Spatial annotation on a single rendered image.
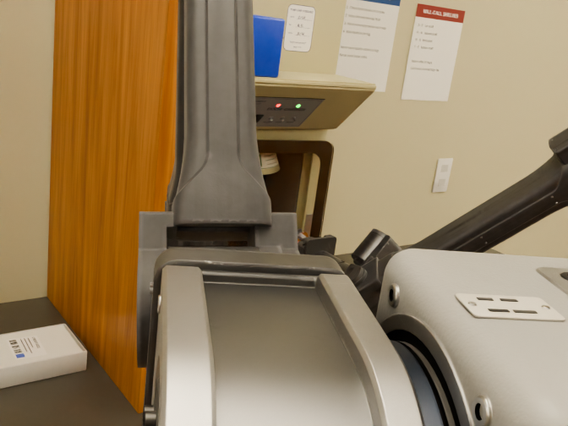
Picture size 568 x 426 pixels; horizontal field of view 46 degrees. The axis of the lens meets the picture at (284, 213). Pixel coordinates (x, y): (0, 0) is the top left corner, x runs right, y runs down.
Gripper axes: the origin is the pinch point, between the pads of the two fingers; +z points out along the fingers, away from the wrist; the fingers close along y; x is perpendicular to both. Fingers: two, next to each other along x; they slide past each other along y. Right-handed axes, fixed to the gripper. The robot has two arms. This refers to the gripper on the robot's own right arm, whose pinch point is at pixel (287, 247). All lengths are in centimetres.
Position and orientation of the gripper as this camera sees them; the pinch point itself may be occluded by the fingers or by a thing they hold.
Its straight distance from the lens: 123.4
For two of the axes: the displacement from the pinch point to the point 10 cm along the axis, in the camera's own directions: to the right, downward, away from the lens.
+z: -5.8, -3.1, 7.5
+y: 1.3, -9.5, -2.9
